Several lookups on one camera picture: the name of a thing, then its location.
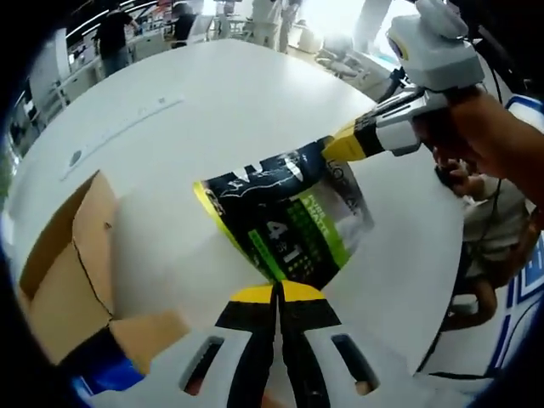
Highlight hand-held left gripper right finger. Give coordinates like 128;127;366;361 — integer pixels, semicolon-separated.
278;280;481;408

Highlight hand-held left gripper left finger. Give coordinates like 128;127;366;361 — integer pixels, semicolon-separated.
91;283;280;408

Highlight black green soft item packet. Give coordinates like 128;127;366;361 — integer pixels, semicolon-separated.
193;138;375;285

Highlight brown cardboard shoe box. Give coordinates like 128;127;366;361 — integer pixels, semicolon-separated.
16;169;192;375

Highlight person's right hand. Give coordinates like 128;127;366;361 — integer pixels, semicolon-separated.
414;91;484;167

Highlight grey office chair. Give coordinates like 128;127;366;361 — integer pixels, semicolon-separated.
316;37;363;82

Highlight white office chair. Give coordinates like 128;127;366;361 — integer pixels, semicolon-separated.
189;14;213;46

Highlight blue white wall poster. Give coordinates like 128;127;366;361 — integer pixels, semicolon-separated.
495;93;544;377

